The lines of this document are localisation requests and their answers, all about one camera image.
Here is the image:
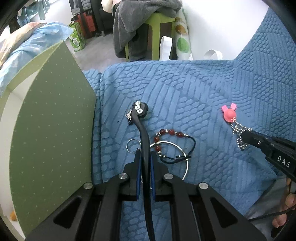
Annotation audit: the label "grey blanket on stool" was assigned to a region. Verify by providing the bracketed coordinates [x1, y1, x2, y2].
[112, 1, 182, 61]

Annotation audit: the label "green plastic stool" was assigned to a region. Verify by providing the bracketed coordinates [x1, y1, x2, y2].
[125, 11, 175, 61]

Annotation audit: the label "green cardboard box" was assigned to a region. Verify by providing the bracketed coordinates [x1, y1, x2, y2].
[1, 42, 96, 240]

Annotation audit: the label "dark stacked suitcases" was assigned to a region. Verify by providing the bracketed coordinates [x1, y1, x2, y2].
[69, 0, 114, 39]

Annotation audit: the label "pink hat charm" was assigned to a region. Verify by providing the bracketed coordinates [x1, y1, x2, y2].
[221, 103, 237, 123]

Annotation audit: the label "bed with blue sheet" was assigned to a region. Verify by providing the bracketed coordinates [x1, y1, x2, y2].
[1, 22, 73, 94]

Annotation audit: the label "rolled fruit-print mat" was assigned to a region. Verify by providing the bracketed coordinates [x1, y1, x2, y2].
[174, 8, 193, 60]

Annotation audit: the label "blue quilted sofa cover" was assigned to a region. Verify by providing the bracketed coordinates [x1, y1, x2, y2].
[82, 7, 296, 241]

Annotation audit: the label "silver bangle ring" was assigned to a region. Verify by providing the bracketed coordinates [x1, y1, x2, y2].
[149, 141, 190, 182]

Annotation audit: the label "silver ball chain keychain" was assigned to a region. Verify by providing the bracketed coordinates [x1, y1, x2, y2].
[230, 119, 252, 151]

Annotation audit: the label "red bead bracelet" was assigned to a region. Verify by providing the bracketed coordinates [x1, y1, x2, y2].
[152, 128, 197, 165]

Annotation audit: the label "green white shopping bag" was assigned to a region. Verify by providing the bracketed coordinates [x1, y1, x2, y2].
[69, 22, 86, 52]

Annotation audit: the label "person's right hand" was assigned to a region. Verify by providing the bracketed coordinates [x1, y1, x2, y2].
[272, 178, 295, 228]

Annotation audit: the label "small silver key ring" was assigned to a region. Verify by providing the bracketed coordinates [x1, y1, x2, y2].
[126, 138, 142, 154]

